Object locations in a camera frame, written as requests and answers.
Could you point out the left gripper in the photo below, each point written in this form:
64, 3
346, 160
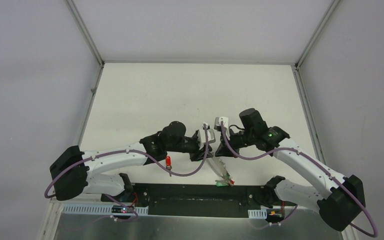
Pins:
196, 149

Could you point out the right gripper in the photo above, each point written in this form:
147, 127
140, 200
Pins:
223, 150

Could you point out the metal keyring plate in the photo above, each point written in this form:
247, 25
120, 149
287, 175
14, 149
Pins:
219, 167

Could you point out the green tag key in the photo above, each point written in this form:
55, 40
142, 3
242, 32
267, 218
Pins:
221, 183

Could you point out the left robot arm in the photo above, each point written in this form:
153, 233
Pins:
77, 172

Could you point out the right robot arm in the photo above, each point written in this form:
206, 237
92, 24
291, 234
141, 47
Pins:
277, 143

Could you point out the red tag key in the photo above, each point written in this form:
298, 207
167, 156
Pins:
168, 164

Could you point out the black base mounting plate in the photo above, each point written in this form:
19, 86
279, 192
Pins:
194, 200

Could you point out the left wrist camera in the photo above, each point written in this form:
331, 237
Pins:
206, 134

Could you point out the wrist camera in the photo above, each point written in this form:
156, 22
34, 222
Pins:
221, 123
206, 134

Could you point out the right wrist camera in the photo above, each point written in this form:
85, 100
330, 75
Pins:
221, 123

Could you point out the aluminium front rail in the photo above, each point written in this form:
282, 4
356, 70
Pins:
337, 199

